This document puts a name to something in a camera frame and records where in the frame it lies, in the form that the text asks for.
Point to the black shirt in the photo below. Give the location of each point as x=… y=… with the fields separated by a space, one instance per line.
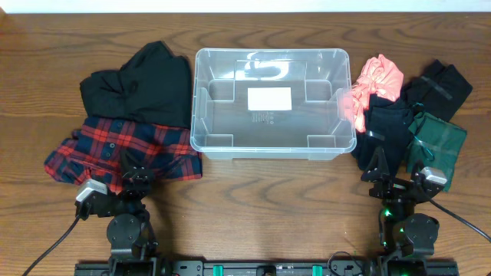
x=154 y=86

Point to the clear plastic storage bin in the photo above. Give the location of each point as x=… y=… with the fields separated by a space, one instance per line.
x=318 y=127

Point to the black garment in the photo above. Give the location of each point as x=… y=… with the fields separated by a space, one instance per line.
x=440 y=90

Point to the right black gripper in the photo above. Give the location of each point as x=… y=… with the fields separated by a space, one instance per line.
x=392 y=186

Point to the white label in bin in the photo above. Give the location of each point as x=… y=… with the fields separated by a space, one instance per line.
x=269 y=98

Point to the red navy plaid shirt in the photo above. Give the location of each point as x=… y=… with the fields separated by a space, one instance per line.
x=93 y=152

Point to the black pants with belt loops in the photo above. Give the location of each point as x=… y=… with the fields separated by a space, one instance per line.
x=386 y=124

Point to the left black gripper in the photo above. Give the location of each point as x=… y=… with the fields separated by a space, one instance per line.
x=143 y=180

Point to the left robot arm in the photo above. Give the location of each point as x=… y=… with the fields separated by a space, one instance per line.
x=132 y=240

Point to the black mounting rail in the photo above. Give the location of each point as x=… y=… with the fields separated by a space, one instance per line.
x=214 y=268

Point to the dark green garment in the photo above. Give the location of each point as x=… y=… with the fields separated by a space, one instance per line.
x=436 y=143

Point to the coral pink garment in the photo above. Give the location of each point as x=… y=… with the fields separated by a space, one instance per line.
x=379 y=76

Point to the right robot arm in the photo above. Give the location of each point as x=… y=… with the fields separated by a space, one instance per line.
x=406 y=236

